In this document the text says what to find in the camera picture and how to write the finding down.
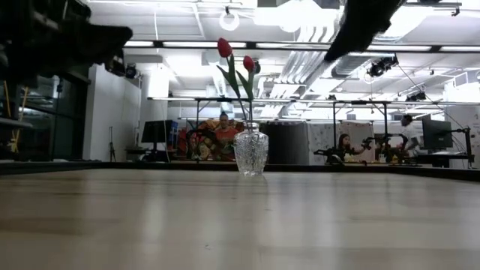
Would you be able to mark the dark glass partition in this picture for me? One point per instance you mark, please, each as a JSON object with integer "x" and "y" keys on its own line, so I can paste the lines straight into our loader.
{"x": 56, "y": 123}

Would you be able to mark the black aluminium table frame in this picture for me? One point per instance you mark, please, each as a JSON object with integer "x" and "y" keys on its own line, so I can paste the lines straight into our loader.
{"x": 112, "y": 167}

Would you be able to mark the bright red artificial tulip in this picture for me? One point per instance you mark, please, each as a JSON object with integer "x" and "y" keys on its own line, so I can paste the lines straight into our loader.
{"x": 224, "y": 48}
{"x": 248, "y": 63}

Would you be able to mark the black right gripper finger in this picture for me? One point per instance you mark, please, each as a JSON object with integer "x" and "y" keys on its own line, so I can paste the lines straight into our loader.
{"x": 363, "y": 22}

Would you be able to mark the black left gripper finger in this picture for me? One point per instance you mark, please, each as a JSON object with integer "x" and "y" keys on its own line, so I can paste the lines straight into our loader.
{"x": 110, "y": 39}

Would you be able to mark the colourful wall mural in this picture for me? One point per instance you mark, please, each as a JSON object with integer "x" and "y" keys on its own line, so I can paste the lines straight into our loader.
{"x": 204, "y": 129}

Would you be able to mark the black tripod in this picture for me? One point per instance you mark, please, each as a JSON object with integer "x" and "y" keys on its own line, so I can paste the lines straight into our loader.
{"x": 111, "y": 144}

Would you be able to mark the black background monitor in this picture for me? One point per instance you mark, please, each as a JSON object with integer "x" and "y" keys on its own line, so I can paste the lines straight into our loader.
{"x": 437, "y": 133}
{"x": 155, "y": 131}

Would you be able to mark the dark partition panel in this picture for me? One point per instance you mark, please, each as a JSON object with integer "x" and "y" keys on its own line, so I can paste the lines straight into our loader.
{"x": 287, "y": 142}

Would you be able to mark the black ceiling camera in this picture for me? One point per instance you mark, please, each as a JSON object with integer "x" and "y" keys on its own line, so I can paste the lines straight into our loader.
{"x": 258, "y": 67}
{"x": 382, "y": 65}
{"x": 130, "y": 71}

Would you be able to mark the black background rig frame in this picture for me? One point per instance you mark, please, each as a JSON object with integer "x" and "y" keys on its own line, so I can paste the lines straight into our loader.
{"x": 197, "y": 127}
{"x": 334, "y": 127}

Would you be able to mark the clear cut glass vase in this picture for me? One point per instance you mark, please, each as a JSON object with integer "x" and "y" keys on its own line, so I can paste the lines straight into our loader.
{"x": 250, "y": 150}

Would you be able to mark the overhead LED light bar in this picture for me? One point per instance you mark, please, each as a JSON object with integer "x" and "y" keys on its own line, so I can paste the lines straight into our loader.
{"x": 204, "y": 44}

